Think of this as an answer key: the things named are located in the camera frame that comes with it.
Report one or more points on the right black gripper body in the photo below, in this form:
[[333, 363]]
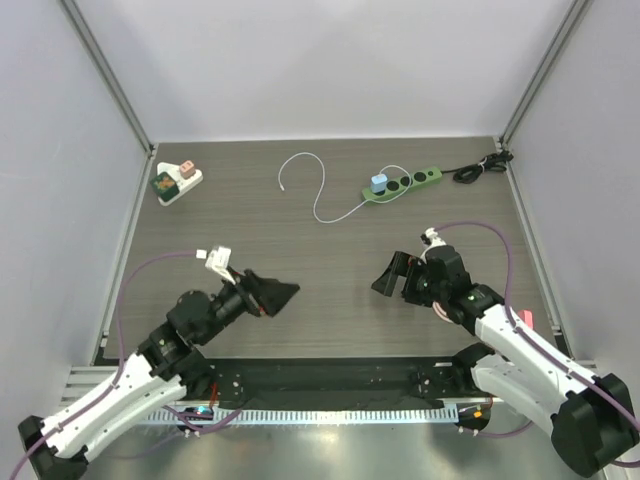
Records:
[[410, 276]]

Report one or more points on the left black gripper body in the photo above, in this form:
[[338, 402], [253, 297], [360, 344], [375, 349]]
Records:
[[236, 298]]

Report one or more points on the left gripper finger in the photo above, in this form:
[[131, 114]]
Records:
[[260, 276], [272, 297]]

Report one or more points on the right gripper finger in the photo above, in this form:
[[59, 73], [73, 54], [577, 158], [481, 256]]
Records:
[[386, 283], [401, 264]]

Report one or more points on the green power strip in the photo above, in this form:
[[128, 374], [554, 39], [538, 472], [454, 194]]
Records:
[[402, 185]]

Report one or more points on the light blue charger plug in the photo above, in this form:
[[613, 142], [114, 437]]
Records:
[[378, 183]]

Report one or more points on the red pink square plug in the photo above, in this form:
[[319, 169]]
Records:
[[527, 317]]

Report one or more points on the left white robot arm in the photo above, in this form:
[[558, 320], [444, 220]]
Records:
[[61, 446]]

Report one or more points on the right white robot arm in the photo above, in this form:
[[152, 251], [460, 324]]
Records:
[[587, 417]]

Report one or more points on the white triangular power socket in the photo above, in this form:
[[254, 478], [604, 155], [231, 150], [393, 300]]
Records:
[[185, 185]]

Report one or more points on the dark green square plug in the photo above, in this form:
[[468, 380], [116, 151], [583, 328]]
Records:
[[164, 186]]

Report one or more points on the pink small plug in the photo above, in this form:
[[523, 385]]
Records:
[[187, 169]]

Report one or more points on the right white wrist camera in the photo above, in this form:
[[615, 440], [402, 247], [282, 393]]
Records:
[[430, 239]]

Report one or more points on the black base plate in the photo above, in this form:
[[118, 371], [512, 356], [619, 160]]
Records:
[[325, 384]]

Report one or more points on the slotted cable duct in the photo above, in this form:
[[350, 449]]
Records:
[[445, 415]]

